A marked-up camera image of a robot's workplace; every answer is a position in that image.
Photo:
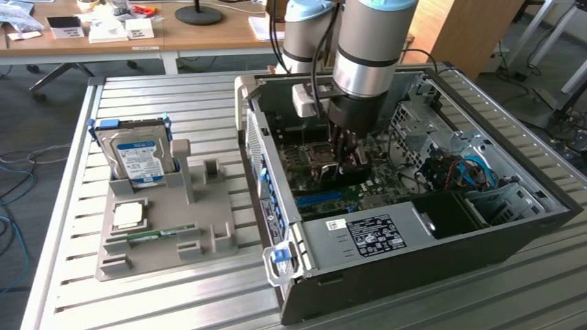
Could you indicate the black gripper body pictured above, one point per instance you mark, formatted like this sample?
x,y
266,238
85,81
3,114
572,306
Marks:
x,y
358,113

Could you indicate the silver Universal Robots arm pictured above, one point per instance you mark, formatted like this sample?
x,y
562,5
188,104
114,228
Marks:
x,y
368,44

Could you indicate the CPU socket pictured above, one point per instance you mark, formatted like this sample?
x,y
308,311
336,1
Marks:
x,y
318,150

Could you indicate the green motherboard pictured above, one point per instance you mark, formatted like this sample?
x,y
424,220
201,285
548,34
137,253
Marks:
x,y
381,185

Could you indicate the silver metal disk bay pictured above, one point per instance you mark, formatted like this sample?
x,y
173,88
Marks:
x,y
413,137

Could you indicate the blue expansion slot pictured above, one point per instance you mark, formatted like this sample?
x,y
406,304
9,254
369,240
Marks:
x,y
320,198

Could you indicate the grey power supply unit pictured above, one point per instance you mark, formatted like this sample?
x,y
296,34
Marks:
x,y
349,237

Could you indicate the stack of white papers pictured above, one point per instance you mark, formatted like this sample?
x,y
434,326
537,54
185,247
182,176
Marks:
x,y
266,27

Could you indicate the wooden cabinet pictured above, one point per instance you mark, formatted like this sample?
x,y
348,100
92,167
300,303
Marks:
x,y
464,31

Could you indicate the blue case latch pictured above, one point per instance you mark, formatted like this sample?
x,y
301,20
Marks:
x,y
280,256

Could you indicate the black open PC case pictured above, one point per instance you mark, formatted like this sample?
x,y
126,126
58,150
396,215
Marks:
x,y
413,275

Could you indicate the grey parts rack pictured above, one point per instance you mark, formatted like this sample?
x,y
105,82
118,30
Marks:
x,y
184,220

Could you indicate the wooden desk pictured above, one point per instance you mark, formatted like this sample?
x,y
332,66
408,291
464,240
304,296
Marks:
x,y
184,34

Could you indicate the black round lamp base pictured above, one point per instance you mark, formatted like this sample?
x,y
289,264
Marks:
x,y
198,14

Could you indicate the green RAM stick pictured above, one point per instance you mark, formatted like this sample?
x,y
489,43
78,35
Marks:
x,y
158,234

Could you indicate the white desk leg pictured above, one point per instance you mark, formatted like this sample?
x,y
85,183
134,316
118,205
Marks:
x,y
557,31

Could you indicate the silver CPU chip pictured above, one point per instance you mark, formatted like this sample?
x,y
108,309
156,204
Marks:
x,y
130,215

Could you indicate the small white labelled box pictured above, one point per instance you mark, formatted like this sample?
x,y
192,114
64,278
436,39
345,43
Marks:
x,y
140,29

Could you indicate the red small object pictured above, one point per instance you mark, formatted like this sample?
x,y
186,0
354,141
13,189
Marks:
x,y
146,9

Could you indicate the white cardboard box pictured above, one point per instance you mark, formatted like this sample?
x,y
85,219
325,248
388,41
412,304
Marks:
x,y
108,31

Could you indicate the slatted metal table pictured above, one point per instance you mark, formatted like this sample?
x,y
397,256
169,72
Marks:
x,y
152,302

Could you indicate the black and white box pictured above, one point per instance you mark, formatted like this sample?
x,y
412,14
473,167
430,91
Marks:
x,y
66,27

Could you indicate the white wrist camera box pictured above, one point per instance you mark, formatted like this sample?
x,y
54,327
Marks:
x,y
305,99

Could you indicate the hard disk with blue bracket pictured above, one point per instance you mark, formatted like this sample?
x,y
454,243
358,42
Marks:
x,y
136,154

